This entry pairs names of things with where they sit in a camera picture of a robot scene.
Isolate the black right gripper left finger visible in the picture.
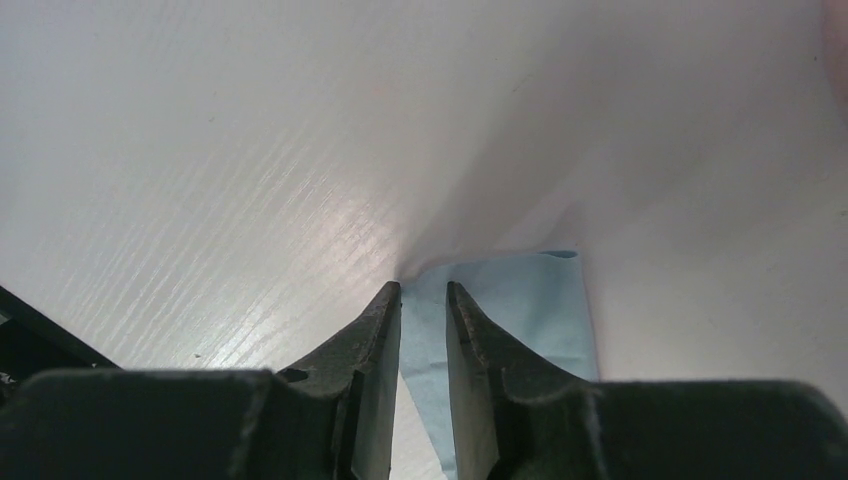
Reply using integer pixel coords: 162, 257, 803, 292
1, 282, 401, 479

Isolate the light blue cloth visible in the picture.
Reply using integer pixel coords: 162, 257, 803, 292
400, 251, 599, 479

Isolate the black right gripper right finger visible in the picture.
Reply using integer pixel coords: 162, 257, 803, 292
446, 282, 847, 479

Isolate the pink glasses case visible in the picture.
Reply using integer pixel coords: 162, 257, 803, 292
821, 0, 847, 121

